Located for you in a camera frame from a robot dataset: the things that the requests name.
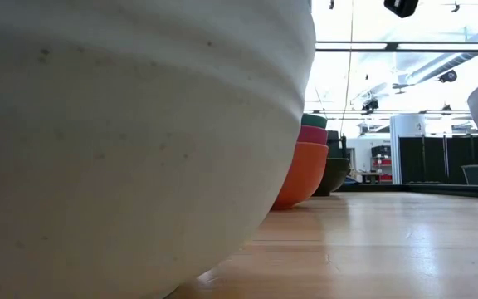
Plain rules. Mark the teal bowl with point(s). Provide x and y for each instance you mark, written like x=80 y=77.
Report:
x=314 y=121

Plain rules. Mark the pink bowl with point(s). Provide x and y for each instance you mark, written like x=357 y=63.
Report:
x=313 y=135

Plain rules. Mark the dark grey bowl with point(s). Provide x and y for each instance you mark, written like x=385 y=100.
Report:
x=336 y=176

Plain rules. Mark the orange bowl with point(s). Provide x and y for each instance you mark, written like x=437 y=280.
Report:
x=301 y=178

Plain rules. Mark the black ceiling light beam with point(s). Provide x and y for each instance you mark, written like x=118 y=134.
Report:
x=392 y=46

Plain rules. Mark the round black ceiling fixture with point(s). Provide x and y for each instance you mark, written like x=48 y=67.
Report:
x=448 y=76

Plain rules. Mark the white pillar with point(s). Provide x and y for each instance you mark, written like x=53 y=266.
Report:
x=407 y=124

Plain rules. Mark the black equipment box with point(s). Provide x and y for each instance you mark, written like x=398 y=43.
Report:
x=335 y=145

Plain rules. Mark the shelf with red bins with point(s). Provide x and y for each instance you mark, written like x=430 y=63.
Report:
x=382 y=162

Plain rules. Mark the small background desk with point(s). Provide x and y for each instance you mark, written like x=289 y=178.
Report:
x=367 y=176

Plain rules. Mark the grey ceiling duct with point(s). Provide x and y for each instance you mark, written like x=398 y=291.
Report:
x=450 y=62

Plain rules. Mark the black ceiling camera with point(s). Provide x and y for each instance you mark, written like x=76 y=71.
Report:
x=370 y=105

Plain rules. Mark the black ceiling rail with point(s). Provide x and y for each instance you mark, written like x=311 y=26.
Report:
x=409 y=112

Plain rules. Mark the black partition wall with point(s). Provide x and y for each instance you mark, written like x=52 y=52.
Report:
x=434 y=160

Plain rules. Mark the black aluminium table frame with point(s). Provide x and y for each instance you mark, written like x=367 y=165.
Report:
x=450 y=190

